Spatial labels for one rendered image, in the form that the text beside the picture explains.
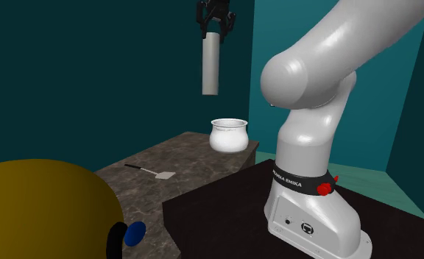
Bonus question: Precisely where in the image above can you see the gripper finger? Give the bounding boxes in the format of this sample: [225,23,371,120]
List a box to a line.
[196,2,214,40]
[217,11,237,45]

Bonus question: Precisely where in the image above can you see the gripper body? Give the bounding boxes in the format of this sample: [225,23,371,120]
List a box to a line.
[197,0,232,19]

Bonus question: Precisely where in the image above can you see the grey cylinder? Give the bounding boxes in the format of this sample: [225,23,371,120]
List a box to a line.
[202,31,220,96]

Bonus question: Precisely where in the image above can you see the white round pot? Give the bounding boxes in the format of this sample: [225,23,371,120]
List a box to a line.
[208,118,250,155]

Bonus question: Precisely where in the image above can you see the dark robot stand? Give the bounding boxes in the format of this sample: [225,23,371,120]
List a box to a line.
[161,158,424,259]

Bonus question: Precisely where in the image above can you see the blue oval object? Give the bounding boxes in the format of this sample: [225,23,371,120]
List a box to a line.
[123,221,147,248]

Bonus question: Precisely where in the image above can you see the yellow rounded object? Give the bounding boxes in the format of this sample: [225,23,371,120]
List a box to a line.
[0,158,129,259]

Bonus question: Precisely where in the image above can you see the spatula with black handle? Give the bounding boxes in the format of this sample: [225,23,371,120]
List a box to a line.
[124,163,177,180]

